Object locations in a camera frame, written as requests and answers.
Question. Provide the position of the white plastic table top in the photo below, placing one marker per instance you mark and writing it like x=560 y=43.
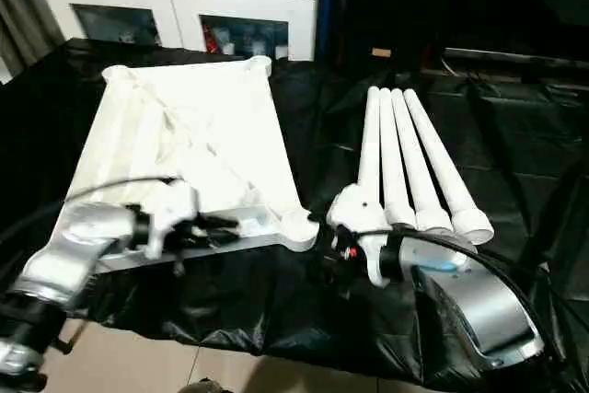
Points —
x=207 y=112

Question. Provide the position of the white plastic table leg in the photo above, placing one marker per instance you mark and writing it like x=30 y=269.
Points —
x=370 y=135
x=442 y=158
x=393 y=158
x=414 y=158

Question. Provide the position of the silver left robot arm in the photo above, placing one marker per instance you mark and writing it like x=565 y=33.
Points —
x=69 y=246

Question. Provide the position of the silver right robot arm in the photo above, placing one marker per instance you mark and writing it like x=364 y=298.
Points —
x=483 y=310

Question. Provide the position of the dark round robot part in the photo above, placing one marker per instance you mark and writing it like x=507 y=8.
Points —
x=202 y=386

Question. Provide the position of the black metal stand leg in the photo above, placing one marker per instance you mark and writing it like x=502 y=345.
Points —
x=66 y=344

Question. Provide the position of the black cloth mat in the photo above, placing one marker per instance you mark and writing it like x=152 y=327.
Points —
x=506 y=158

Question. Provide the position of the small tan label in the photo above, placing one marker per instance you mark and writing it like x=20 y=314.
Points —
x=381 y=51

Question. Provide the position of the white cabinet with glass doors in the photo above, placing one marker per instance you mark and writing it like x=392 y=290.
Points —
x=184 y=2

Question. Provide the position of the blue vertical panel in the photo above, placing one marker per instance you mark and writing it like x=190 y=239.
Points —
x=323 y=6

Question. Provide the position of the grey curtain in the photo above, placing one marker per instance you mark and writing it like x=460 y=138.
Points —
x=23 y=11

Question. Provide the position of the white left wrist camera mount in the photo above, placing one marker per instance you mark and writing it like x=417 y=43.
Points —
x=175 y=202

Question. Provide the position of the dark metal rail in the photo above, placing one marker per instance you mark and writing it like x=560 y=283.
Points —
x=515 y=59

